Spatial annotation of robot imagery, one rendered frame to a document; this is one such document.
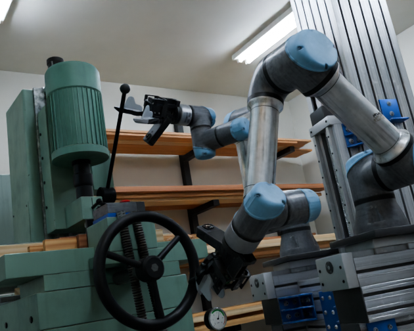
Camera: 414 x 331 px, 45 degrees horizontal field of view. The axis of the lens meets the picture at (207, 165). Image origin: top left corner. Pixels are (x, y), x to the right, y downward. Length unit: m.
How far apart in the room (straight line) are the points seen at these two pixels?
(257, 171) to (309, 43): 0.33
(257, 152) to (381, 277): 0.47
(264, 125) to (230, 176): 3.61
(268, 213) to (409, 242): 0.59
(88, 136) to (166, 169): 2.95
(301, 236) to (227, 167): 3.04
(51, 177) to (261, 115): 0.73
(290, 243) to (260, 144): 0.72
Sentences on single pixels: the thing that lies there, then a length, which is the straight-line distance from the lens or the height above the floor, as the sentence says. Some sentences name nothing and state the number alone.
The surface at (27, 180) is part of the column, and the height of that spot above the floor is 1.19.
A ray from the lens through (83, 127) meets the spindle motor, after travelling 1.57.
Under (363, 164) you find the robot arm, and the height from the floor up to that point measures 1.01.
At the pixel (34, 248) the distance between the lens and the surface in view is 1.49.
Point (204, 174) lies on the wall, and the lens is 4.68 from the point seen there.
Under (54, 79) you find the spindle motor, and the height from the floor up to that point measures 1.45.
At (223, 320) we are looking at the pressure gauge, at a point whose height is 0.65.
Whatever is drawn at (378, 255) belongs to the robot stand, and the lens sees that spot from 1.41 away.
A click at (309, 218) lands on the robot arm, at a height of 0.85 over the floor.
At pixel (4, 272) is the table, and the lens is 1.31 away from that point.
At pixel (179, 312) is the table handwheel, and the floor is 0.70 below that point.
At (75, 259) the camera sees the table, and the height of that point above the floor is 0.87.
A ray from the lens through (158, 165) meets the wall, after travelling 4.46.
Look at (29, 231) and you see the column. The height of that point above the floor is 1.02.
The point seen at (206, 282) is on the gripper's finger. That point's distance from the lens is 1.18.
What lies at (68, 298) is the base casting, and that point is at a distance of 1.34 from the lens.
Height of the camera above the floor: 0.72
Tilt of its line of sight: 15 degrees up
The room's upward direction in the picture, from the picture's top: 10 degrees counter-clockwise
